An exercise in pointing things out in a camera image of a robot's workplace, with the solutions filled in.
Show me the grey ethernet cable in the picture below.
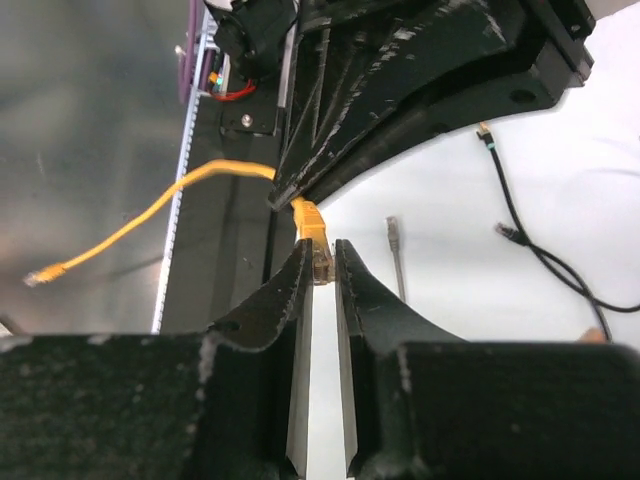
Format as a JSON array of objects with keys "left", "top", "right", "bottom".
[{"left": 384, "top": 215, "right": 409, "bottom": 302}]

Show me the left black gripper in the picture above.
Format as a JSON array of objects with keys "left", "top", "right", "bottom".
[{"left": 302, "top": 0, "right": 596, "bottom": 203}]

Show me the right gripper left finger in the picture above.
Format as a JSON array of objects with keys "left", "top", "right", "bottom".
[{"left": 1, "top": 241, "right": 313, "bottom": 479}]

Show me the white slotted cable duct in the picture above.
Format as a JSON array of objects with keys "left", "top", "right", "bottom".
[{"left": 149, "top": 9, "right": 216, "bottom": 335}]

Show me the wooden board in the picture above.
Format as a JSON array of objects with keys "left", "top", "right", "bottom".
[{"left": 578, "top": 328, "right": 608, "bottom": 344}]

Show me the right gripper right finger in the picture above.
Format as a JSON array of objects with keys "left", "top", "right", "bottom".
[{"left": 335, "top": 240, "right": 639, "bottom": 479}]

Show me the yellow ethernet cable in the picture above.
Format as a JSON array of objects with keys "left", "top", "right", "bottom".
[{"left": 22, "top": 158, "right": 335, "bottom": 289}]

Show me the long black ethernet cable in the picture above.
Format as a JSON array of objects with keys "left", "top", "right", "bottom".
[{"left": 474, "top": 122, "right": 614, "bottom": 341}]

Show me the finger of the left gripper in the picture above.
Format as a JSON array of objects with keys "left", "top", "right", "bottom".
[{"left": 270, "top": 1, "right": 540, "bottom": 208}]

